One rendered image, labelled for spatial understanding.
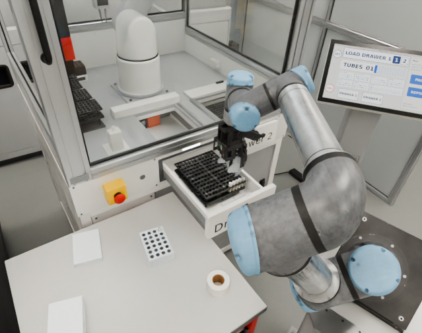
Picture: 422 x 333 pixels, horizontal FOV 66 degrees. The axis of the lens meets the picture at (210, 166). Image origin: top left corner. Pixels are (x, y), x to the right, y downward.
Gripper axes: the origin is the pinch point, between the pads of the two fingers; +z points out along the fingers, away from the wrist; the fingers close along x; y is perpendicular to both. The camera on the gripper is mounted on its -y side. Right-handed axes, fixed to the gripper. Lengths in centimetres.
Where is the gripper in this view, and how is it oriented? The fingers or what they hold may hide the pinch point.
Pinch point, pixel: (234, 168)
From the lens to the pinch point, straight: 112.5
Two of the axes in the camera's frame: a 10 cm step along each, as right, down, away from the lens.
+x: 5.6, 5.5, -6.2
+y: -8.3, 3.2, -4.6
